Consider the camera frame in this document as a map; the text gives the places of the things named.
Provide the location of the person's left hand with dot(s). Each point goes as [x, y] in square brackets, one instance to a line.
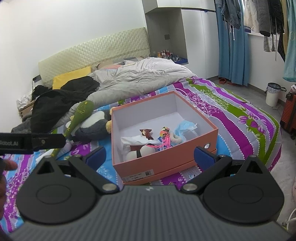
[10, 165]

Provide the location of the small black white plush toy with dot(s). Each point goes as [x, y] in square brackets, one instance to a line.
[132, 154]

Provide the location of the row of cosmetic bottles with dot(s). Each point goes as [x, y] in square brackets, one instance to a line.
[164, 54]

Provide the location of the blue cartoon plastic bag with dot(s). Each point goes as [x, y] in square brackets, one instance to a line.
[131, 141]

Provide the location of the hanging grey garment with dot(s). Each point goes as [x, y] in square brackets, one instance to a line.
[270, 16]

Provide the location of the orange suitcase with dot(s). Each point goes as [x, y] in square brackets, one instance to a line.
[289, 111]

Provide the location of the hanging dark patterned garment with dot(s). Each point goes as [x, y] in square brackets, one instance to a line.
[281, 46]

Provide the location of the grey penguin plush toy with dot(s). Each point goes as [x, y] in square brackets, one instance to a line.
[92, 132]

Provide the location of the hanging white jacket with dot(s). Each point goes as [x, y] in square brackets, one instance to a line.
[251, 14]

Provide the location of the hanging denim garment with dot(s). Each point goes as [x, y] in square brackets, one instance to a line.
[231, 11]

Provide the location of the grey duvet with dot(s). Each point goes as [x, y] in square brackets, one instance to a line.
[143, 74]

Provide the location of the pink pillow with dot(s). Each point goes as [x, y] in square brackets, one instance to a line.
[108, 65]

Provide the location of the pink yellow doll toy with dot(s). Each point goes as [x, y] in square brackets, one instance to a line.
[165, 139]

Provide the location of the black jacket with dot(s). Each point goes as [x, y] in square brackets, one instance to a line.
[60, 99]

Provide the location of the white tube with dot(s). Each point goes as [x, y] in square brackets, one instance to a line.
[47, 153]

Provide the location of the green plush stick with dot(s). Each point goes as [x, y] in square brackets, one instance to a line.
[82, 113]

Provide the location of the white cloth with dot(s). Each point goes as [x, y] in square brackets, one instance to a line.
[24, 98]

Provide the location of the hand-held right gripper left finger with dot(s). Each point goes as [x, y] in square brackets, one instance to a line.
[96, 157]

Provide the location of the hanging teal garment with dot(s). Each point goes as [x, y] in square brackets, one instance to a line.
[291, 41]

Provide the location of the white trash bin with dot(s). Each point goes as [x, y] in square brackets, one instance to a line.
[274, 96]

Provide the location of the red slipper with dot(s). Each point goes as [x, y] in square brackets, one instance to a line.
[222, 81]
[234, 83]

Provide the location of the dark grey garment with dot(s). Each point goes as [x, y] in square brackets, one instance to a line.
[22, 126]

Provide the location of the yellow pillow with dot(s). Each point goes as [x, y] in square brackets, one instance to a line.
[69, 77]

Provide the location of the brown cartoon snack packet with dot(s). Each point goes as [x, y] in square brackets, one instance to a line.
[146, 134]

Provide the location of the dark wall switch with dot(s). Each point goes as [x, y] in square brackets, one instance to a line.
[166, 37]

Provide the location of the white face mask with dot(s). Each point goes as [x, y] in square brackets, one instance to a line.
[67, 145]

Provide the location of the striped floral bedsheet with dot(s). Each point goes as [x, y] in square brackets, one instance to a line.
[231, 129]

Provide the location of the brown cardboard box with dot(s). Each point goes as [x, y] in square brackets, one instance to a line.
[26, 111]

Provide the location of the blue tray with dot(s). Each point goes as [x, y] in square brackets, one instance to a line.
[180, 60]

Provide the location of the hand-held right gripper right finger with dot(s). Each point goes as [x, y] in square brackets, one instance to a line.
[204, 159]

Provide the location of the orange cardboard box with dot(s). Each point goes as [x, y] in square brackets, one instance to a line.
[161, 165]

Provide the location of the cream padded headboard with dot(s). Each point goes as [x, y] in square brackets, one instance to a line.
[92, 51]

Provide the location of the blue face mask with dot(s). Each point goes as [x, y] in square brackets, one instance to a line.
[185, 128]

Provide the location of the blue curtain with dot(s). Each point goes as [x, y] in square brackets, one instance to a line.
[231, 51]

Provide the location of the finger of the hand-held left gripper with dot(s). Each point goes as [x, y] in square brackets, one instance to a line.
[52, 141]

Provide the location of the black wall socket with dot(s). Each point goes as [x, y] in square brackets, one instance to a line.
[36, 78]

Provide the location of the hanging striped garment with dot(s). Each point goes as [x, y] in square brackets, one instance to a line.
[269, 42]

